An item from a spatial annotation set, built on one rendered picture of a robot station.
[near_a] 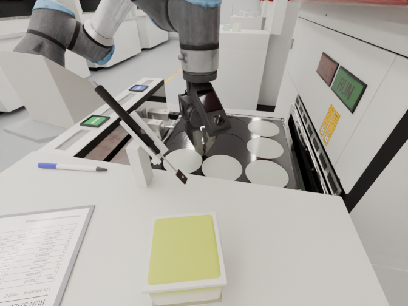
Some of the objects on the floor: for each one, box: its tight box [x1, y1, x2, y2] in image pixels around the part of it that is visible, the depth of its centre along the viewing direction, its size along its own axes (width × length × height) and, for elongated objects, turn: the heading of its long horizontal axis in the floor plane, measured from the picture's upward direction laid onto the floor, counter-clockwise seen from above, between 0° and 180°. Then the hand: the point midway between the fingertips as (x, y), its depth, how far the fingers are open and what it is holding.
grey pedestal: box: [3, 117, 68, 144], centre depth 114 cm, size 51×44×82 cm
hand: (203, 152), depth 51 cm, fingers closed
